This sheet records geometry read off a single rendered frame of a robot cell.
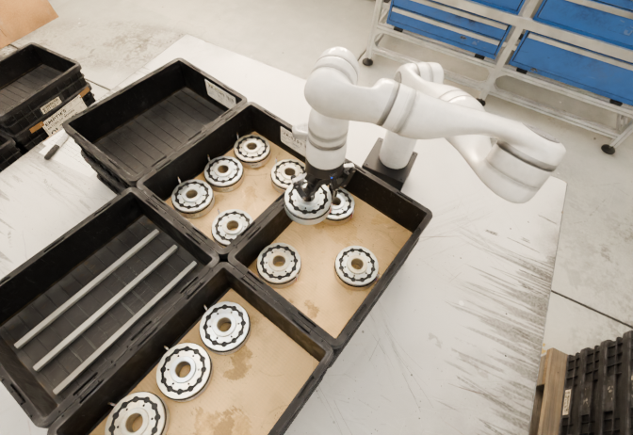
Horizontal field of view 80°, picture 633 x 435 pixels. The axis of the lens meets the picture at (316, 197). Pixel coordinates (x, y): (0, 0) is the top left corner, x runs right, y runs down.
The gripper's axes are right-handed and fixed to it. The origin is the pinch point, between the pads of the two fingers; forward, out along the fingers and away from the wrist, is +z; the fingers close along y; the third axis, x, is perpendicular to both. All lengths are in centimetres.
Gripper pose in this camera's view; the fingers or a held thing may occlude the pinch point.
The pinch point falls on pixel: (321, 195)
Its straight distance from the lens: 83.2
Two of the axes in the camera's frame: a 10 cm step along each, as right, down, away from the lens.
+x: -3.4, -7.9, 5.0
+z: -0.4, 5.5, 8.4
